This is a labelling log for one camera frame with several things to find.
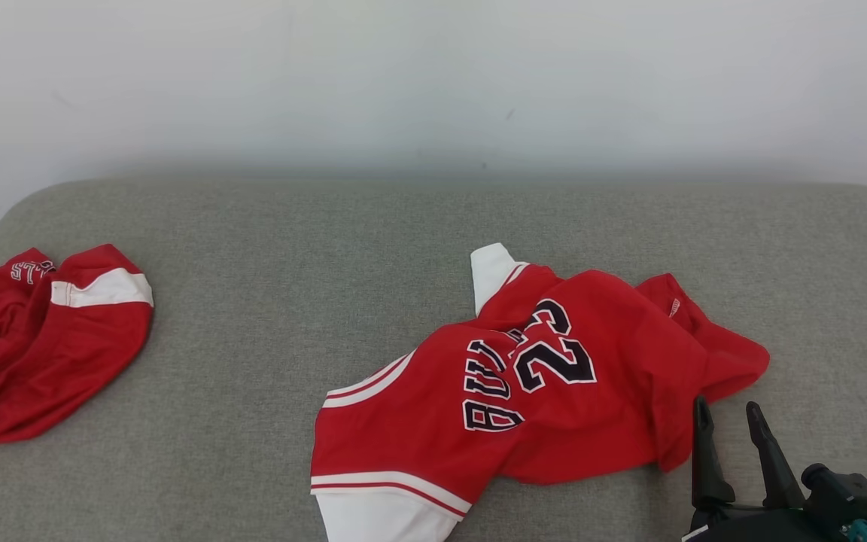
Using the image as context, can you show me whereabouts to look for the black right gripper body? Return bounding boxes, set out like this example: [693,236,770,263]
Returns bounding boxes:
[682,504,829,542]

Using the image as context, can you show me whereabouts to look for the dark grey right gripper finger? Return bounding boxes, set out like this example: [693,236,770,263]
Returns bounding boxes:
[746,401,807,511]
[692,395,737,513]

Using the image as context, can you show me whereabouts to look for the red white basketball jersey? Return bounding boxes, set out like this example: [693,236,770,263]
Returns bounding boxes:
[310,242,771,542]

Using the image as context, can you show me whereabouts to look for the red white basketball shorts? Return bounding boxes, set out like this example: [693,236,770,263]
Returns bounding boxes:
[0,243,154,451]

